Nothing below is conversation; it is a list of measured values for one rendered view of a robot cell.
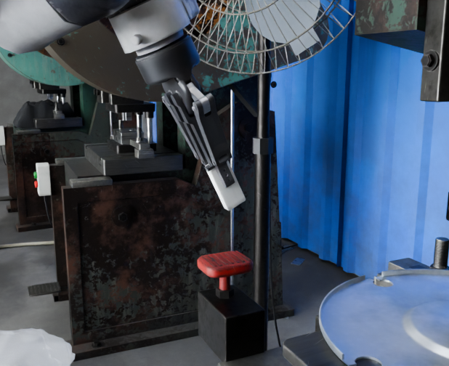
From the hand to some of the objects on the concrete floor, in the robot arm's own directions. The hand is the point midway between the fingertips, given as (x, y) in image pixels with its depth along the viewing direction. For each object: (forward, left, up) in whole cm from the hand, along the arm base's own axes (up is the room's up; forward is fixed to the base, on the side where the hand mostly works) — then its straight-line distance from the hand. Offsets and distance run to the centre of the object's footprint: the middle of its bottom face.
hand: (225, 183), depth 72 cm
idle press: (+84, +126, -87) cm, 175 cm away
